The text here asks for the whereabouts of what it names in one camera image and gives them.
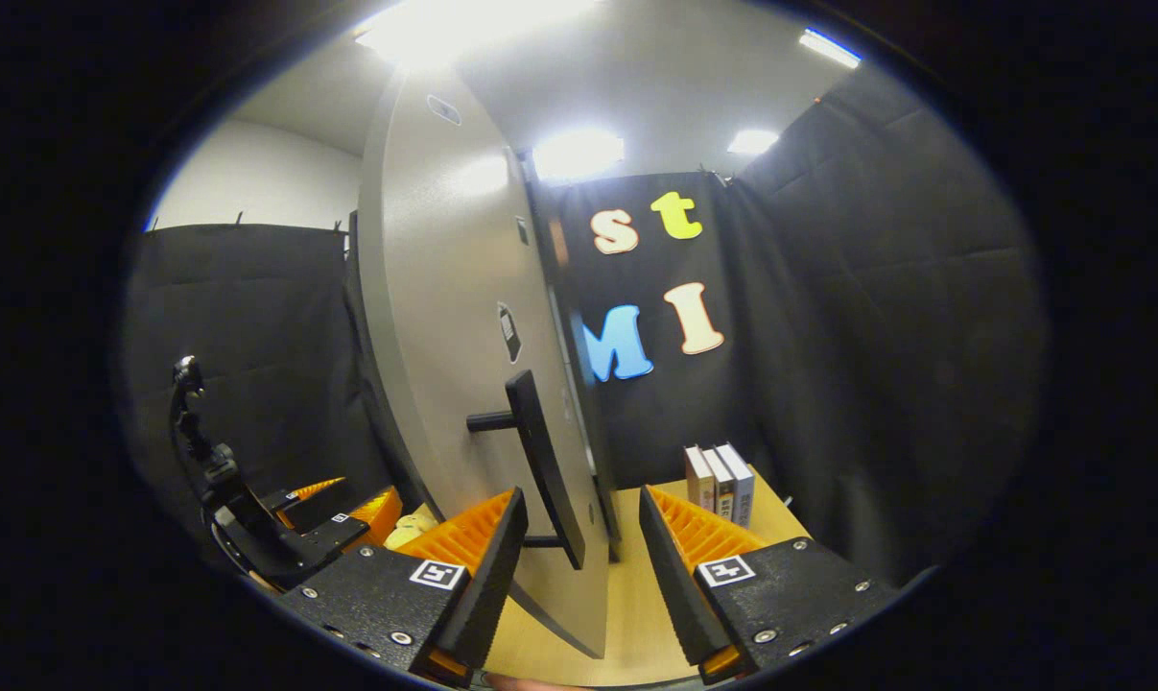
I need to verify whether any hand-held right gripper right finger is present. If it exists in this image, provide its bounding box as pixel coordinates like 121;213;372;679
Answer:
638;484;902;685

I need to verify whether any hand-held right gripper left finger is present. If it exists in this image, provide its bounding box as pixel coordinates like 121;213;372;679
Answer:
281;487;531;689

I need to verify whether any black cabinet door handle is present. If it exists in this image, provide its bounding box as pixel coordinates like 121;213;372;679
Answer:
465;369;588;571

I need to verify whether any grey cabinet door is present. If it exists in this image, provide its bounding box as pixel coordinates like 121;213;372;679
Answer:
353;62;624;659

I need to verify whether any dark grey cabinet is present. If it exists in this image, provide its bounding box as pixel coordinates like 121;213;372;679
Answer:
526;149;629;567

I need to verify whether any pale yellow plush toy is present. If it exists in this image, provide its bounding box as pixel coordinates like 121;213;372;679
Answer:
384;511;441;551

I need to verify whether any brown spine book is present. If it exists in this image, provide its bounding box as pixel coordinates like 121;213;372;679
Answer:
684;444;717;514

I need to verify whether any white spine book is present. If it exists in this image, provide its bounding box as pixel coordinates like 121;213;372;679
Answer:
716;442;756;530

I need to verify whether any black backdrop cloth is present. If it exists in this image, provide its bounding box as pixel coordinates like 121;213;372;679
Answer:
123;62;1050;586

